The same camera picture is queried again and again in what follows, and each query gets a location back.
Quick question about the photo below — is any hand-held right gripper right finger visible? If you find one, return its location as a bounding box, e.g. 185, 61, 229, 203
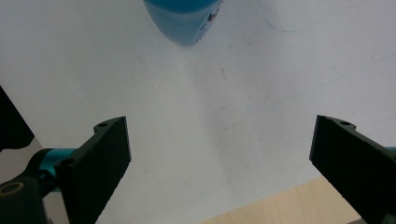
308, 114, 396, 224

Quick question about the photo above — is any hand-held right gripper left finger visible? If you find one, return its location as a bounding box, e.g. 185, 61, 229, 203
54, 116, 132, 224

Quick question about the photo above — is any blue plastic bottle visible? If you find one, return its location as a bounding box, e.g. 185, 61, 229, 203
142, 0, 225, 48

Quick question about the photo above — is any dark object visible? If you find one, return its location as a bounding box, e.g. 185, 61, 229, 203
0, 85, 35, 153

